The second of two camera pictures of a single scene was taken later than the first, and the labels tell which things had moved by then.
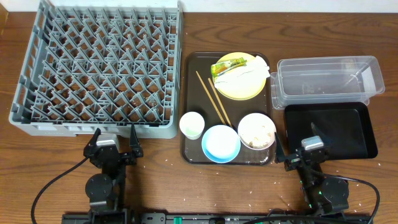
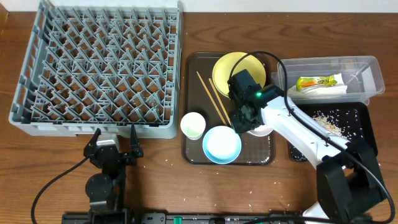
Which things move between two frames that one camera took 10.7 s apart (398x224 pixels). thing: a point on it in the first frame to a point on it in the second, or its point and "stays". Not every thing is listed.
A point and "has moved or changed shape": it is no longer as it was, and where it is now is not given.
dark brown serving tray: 201,96 to 260,150
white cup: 192,124 stays
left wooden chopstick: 210,98 stays
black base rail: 149,218 stays
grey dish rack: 106,66 stays
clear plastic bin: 337,79 stays
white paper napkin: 244,80 to 339,88
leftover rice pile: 258,137 to 327,123
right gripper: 280,157 to 238,126
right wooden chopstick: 216,94 stays
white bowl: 256,131 has moved or changed shape
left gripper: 112,154 stays
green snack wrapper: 218,68 to 308,82
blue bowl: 221,144 stays
